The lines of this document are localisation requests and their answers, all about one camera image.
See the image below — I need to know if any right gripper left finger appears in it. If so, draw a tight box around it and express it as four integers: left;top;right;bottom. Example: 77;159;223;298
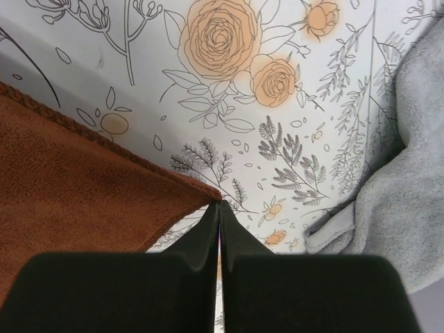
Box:
1;203;219;332

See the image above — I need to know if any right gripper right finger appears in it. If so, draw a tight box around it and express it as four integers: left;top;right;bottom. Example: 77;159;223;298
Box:
219;201;420;332

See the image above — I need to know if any brown towel pile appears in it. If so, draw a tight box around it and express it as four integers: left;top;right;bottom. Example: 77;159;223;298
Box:
1;84;221;298

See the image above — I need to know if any floral patterned table mat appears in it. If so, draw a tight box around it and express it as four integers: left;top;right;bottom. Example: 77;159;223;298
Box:
0;0;444;333

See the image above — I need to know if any grey cloth in corner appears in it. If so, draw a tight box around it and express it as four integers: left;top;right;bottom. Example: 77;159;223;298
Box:
305;21;443;293

